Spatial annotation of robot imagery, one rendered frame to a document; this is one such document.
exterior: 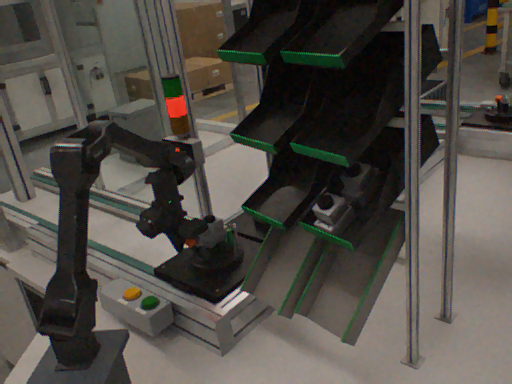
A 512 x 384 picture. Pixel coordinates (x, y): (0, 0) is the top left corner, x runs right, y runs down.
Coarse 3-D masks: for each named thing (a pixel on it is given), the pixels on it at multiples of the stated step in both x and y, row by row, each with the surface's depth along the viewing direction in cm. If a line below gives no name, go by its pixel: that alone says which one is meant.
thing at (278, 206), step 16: (288, 144) 113; (272, 160) 111; (288, 160) 114; (304, 160) 113; (320, 160) 102; (272, 176) 112; (288, 176) 112; (304, 176) 109; (320, 176) 103; (256, 192) 110; (272, 192) 110; (288, 192) 108; (304, 192) 106; (320, 192) 104; (256, 208) 109; (272, 208) 107; (288, 208) 105; (304, 208) 102; (272, 224) 103; (288, 224) 101
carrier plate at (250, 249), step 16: (240, 240) 144; (176, 256) 140; (160, 272) 134; (176, 272) 133; (192, 272) 132; (224, 272) 130; (240, 272) 129; (192, 288) 127; (208, 288) 125; (224, 288) 124
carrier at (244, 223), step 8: (240, 216) 157; (248, 216) 156; (224, 224) 154; (232, 224) 153; (240, 224) 152; (248, 224) 152; (256, 224) 150; (264, 224) 147; (232, 232) 150; (240, 232) 148; (248, 232) 147; (256, 232) 147; (264, 232) 146; (256, 240) 144
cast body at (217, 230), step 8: (208, 216) 132; (216, 216) 133; (208, 224) 130; (216, 224) 131; (208, 232) 131; (216, 232) 131; (224, 232) 134; (200, 240) 132; (208, 240) 130; (216, 240) 132
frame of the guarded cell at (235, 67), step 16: (224, 0) 231; (224, 16) 235; (240, 80) 247; (240, 96) 249; (240, 112) 253; (208, 128) 274; (224, 128) 266; (224, 144) 248; (0, 208) 173; (0, 224) 174; (0, 240) 181; (16, 240) 180
